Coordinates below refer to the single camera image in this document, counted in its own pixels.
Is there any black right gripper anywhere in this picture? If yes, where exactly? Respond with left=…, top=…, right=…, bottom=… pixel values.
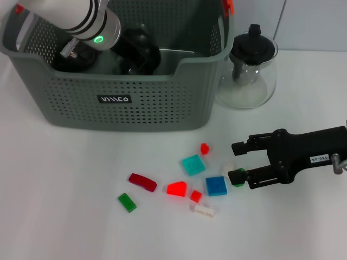
left=227, top=126, right=347, bottom=190

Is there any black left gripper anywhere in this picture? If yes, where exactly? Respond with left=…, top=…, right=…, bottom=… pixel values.
left=111, top=28, right=160, bottom=66

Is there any grey-green perforated storage bin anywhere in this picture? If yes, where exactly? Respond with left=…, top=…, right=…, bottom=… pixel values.
left=0, top=0, right=234, bottom=133

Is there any small green brick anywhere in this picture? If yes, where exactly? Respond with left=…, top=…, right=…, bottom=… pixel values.
left=232, top=167, right=247, bottom=187

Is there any blue square plate brick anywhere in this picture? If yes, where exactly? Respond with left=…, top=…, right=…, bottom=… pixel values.
left=205, top=175, right=228, bottom=197

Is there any teal square plate brick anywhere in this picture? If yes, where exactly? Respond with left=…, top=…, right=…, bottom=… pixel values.
left=181, top=154, right=205, bottom=177

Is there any dark clay teapot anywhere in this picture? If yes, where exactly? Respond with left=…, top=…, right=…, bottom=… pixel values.
left=51, top=44, right=98, bottom=73

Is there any long white brick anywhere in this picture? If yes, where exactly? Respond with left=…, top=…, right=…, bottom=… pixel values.
left=192, top=203, right=216, bottom=220

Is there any bright red slope brick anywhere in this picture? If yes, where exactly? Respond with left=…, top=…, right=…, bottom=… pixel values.
left=165, top=181, right=188, bottom=197

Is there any dark red curved brick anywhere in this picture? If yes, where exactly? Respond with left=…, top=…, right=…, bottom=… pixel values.
left=128, top=173, right=158, bottom=193

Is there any glass teapot with black lid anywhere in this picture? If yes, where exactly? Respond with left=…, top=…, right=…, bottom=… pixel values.
left=214, top=23, right=279, bottom=110

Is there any green two-stud brick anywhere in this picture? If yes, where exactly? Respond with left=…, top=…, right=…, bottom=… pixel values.
left=118, top=192, right=138, bottom=214

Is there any left gripper silver cable plug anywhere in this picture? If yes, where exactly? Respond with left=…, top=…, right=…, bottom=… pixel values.
left=59, top=37, right=79, bottom=58

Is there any gripper silver cable plug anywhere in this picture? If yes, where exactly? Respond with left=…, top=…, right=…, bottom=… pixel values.
left=59, top=37, right=79, bottom=58
left=331, top=153, right=347, bottom=174

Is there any right gripper silver cable plug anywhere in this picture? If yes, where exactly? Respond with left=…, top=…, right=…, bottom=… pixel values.
left=331, top=153, right=347, bottom=174

